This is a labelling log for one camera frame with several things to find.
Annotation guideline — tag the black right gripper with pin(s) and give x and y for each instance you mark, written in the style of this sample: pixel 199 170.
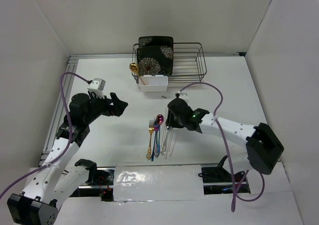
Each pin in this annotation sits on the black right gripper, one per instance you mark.
pixel 170 121

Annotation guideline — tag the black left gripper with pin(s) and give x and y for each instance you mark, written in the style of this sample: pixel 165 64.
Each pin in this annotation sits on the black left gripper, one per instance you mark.
pixel 117 109

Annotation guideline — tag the iridescent blue fork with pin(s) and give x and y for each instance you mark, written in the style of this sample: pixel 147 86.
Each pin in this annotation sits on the iridescent blue fork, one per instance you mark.
pixel 156 128

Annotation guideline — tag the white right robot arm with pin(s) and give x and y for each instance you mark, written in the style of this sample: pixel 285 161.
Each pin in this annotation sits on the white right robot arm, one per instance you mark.
pixel 262 148

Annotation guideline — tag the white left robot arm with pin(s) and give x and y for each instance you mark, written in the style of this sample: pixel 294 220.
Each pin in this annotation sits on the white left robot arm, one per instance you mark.
pixel 41 200

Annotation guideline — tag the white plastic utensil caddy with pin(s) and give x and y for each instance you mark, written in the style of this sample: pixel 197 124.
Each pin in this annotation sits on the white plastic utensil caddy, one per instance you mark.
pixel 157 83

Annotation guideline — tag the black floral plate front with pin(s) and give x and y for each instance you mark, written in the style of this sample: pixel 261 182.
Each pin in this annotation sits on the black floral plate front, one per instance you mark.
pixel 155 60

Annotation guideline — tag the black floral plate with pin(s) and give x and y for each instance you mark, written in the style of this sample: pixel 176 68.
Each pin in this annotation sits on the black floral plate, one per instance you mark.
pixel 146 41
pixel 155 60

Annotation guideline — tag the black floral plate rear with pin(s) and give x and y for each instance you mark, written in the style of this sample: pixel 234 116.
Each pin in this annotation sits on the black floral plate rear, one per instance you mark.
pixel 146 41

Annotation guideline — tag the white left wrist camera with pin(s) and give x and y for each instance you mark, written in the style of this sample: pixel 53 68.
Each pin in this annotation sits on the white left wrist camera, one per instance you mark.
pixel 95 88

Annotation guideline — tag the wire dish rack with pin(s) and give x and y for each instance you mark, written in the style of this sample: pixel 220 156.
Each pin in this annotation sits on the wire dish rack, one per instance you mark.
pixel 188 62

